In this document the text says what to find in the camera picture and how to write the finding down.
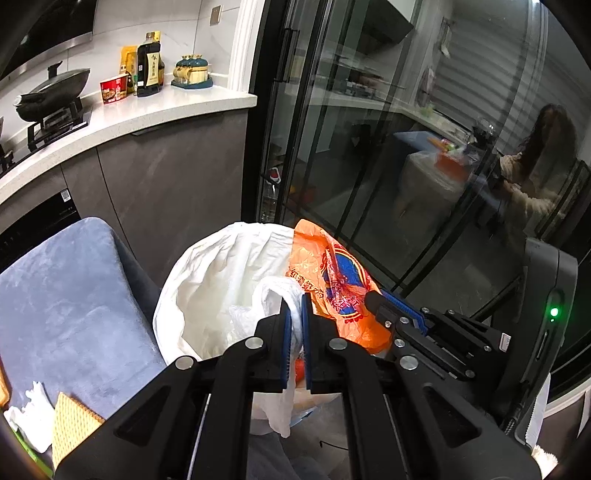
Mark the black gas stove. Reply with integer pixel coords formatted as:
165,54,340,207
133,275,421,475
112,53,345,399
0,105,93,171

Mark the red instant noodle cup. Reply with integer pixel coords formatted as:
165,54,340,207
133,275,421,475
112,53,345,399
100,74,130,105

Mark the white clear plastic bag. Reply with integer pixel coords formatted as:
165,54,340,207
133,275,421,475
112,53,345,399
228,276,308,438

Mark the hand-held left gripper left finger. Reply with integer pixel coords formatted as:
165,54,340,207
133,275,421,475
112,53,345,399
54,310,294,480

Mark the black framed glass door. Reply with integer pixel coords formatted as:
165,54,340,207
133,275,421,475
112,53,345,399
252,0,591,402

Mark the yellow waffle cloth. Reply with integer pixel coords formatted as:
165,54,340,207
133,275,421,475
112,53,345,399
52,392,106,469

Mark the green spice jar set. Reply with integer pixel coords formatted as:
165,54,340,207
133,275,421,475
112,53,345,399
171,54,214,89

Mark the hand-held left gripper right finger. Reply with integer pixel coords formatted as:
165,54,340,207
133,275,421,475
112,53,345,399
301,293,542,480

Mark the orange plastic bag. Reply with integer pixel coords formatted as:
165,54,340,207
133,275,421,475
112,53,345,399
287,219,402,354

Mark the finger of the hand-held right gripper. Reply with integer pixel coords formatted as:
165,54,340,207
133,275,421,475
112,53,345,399
364,292,476,380
379,289,511,356

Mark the white crumpled tissue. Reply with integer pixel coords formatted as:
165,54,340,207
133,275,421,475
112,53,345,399
4,381,57,453

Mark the trash bin with white liner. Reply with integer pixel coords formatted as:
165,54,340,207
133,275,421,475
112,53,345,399
152,222,398,439

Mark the dark soy sauce bottle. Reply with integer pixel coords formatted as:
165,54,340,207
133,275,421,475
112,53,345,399
137,31,166,97

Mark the built-in black dishwasher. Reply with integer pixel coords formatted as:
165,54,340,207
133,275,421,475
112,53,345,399
0,188,80,273

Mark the grey base cabinet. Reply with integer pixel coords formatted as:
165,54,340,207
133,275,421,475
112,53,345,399
62,111,250,287

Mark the clear plastic bottle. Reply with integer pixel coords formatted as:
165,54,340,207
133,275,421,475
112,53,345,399
261,170,283,223

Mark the black wok with lid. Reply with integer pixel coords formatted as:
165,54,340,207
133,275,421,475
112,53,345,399
13,61,92,121

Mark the black range hood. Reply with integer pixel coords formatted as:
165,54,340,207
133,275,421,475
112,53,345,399
0,0,95,79

